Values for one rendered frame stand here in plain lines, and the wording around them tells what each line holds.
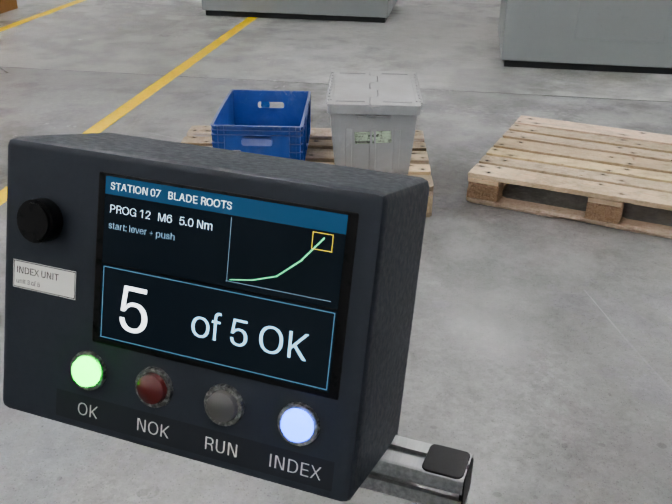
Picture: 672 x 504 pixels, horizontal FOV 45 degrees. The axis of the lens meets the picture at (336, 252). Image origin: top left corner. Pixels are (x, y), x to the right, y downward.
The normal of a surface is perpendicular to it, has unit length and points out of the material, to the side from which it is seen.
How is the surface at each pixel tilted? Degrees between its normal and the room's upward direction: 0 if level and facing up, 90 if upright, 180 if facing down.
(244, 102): 89
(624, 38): 90
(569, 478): 0
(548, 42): 90
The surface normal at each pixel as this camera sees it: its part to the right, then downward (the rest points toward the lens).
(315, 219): -0.34, 0.16
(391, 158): -0.04, 0.52
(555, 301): 0.01, -0.90
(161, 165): -0.28, -0.22
